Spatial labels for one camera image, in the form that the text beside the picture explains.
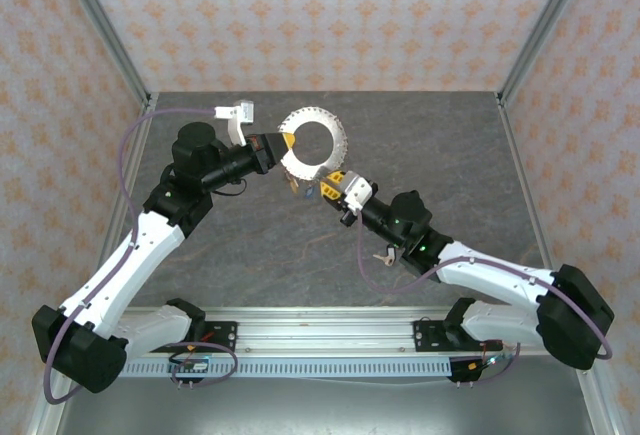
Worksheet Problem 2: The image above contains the key with blue tag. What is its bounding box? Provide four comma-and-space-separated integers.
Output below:
284, 174, 317, 200

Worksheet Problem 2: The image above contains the metal keyring disc with rings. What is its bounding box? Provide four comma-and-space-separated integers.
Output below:
276, 106, 349, 184

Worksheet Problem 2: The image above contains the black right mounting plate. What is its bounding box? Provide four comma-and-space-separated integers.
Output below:
413, 319, 469, 354

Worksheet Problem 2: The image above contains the black mounting plate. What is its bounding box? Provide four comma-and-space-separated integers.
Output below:
413, 319, 469, 354
199, 321, 239, 355

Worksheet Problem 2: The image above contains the small circuit board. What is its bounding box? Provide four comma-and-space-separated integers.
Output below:
167, 354, 211, 376
467, 352, 511, 374

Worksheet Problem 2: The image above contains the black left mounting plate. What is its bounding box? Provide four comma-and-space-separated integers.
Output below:
199, 321, 239, 355

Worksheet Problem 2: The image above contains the grey metal panel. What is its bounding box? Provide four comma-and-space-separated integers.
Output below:
54, 377, 599, 435

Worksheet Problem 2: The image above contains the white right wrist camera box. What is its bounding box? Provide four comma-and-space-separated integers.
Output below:
341, 170, 377, 215

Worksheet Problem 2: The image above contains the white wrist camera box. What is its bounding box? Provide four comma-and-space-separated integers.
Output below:
213, 99, 256, 149
341, 170, 377, 215

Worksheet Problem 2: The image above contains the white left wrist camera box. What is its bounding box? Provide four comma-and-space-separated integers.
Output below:
213, 99, 256, 149

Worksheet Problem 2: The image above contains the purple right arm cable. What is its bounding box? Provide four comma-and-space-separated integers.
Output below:
355, 209, 614, 361

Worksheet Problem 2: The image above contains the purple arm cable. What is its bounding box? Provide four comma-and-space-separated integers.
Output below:
355, 209, 614, 361
43, 107, 221, 405

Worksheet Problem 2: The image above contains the aluminium table edge rail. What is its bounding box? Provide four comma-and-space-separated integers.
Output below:
496, 92, 621, 435
24, 93, 160, 435

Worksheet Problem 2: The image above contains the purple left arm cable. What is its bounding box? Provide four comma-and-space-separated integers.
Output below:
43, 107, 221, 405

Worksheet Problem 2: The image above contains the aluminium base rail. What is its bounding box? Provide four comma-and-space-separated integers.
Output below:
122, 306, 544, 356

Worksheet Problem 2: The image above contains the perforated white cable tray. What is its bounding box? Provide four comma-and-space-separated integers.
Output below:
122, 358, 454, 379

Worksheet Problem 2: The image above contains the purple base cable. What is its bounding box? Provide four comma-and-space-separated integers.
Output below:
457, 347, 524, 387
169, 339, 237, 390

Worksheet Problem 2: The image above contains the aluminium frame post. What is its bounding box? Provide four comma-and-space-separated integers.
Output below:
52, 0, 154, 109
497, 0, 596, 109

